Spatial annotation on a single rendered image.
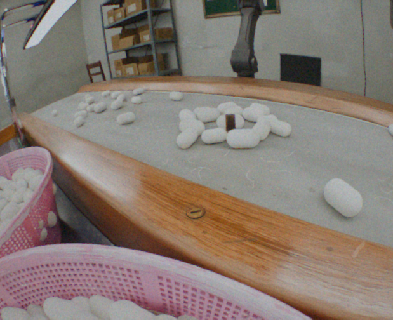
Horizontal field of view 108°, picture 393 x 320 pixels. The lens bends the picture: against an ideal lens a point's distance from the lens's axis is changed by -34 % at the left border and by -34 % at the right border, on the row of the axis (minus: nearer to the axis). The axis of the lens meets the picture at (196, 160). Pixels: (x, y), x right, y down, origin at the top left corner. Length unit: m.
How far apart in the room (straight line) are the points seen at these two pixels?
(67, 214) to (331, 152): 0.36
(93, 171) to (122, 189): 0.05
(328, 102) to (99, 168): 0.38
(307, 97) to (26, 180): 0.49
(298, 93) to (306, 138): 0.16
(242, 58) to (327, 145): 0.52
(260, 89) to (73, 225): 0.41
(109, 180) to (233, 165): 0.12
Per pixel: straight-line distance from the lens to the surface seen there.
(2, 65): 0.64
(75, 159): 0.25
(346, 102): 0.43
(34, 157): 0.36
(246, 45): 0.76
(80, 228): 0.30
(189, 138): 0.25
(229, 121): 0.29
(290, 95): 0.44
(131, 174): 0.18
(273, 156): 0.24
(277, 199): 0.18
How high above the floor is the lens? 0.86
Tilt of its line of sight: 30 degrees down
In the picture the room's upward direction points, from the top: 7 degrees counter-clockwise
